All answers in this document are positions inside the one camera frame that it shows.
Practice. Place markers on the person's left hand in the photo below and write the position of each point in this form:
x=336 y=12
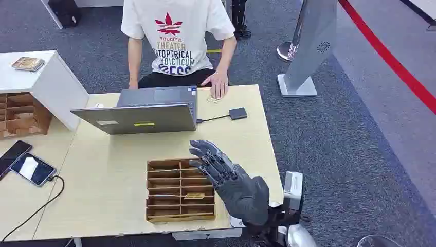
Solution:
x=218 y=85

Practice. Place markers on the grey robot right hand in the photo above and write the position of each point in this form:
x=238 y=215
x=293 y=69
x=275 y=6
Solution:
x=242 y=194

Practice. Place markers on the person's right hand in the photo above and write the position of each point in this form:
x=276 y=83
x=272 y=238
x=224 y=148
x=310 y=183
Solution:
x=133 y=85

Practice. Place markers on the small printed card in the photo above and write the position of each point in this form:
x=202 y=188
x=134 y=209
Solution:
x=194 y=196

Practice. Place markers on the wooden slotted card box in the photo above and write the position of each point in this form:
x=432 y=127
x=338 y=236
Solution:
x=167 y=191

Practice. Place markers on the grey laptop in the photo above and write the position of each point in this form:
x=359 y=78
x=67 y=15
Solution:
x=136 y=119

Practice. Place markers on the yellow floor tape strip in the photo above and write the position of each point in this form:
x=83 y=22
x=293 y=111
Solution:
x=214 y=51

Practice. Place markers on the small black drive box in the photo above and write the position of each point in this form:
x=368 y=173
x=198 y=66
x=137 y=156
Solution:
x=238 y=113

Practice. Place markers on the white mouse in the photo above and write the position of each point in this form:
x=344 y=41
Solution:
x=98 y=106

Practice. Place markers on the person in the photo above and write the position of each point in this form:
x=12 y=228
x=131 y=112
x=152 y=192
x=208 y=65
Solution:
x=177 y=41

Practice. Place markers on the white cabinet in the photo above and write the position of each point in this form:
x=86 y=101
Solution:
x=58 y=85

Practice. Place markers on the black case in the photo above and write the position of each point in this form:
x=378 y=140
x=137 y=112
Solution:
x=66 y=12

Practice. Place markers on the silver kiosk stand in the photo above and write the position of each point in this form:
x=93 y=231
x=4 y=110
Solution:
x=313 y=44

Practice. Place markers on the wooden compartment box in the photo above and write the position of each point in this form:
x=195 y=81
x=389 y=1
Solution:
x=24 y=117

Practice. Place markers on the phone with lit screen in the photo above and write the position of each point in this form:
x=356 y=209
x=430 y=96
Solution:
x=34 y=169

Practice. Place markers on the black phone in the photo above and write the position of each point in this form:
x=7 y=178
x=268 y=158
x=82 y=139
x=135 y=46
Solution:
x=13 y=155

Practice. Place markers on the clear round dome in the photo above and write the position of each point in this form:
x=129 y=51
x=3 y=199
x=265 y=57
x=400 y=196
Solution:
x=378 y=241

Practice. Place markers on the red barrier belt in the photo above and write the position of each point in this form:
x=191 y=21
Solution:
x=391 y=61

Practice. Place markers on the white desk frame bar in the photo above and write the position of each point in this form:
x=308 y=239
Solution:
x=204 y=234

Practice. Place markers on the chrome stanchion post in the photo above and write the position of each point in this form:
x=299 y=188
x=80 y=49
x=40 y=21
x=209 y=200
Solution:
x=284 y=51

